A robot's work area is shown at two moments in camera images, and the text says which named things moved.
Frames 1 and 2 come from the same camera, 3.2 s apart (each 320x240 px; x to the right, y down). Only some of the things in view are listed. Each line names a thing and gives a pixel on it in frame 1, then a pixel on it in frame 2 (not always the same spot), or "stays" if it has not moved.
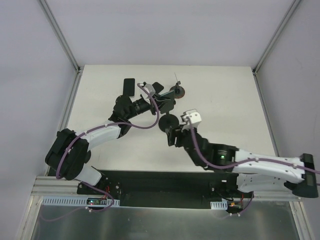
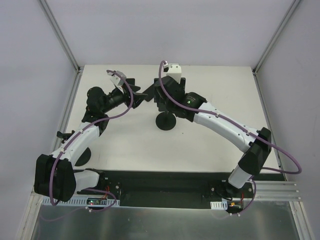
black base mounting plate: [165, 189] stays
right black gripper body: [172, 135] → [163, 97]
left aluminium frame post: [52, 21] stays
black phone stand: [168, 120] stays
